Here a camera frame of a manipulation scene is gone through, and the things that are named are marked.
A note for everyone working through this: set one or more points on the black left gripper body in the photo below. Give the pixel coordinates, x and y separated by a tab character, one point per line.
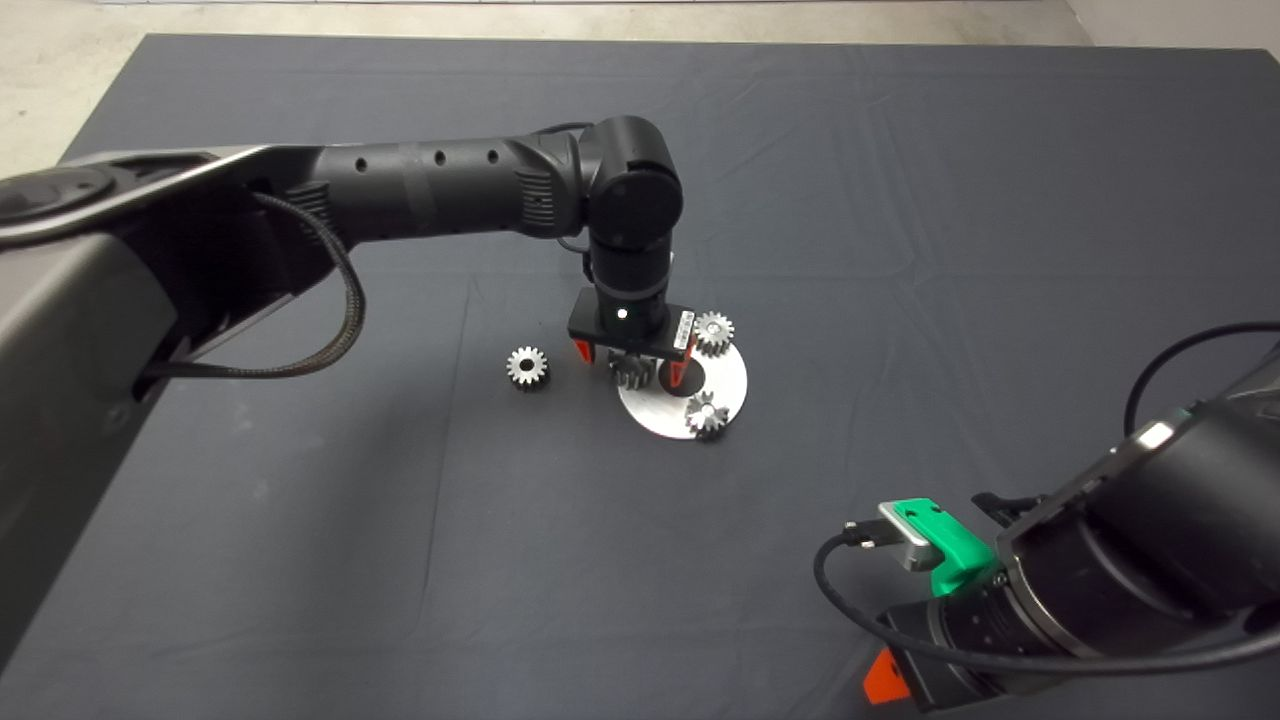
630	330

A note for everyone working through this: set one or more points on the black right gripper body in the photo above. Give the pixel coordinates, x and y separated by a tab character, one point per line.
960	645

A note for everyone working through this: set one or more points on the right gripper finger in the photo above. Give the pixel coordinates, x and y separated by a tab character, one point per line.
885	682

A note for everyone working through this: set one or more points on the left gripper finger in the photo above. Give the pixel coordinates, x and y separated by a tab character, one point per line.
584	351
678	372

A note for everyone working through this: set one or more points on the large steel gear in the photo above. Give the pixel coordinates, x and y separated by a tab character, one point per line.
632	374

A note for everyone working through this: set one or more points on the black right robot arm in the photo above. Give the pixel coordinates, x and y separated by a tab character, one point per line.
1150	540

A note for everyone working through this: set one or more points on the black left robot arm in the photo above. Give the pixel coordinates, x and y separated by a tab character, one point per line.
430	190

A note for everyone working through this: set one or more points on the small steel gear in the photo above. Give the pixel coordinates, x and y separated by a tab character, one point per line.
710	424
714	340
538	376

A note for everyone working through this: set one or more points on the round metal plate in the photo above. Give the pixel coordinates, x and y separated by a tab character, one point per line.
655	415

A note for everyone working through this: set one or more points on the dark grey table cloth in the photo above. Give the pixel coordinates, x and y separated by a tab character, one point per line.
900	200

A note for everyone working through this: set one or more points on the green right camera mount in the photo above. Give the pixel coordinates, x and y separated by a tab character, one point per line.
955	555

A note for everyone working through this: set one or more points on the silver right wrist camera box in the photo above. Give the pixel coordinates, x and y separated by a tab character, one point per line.
910	540

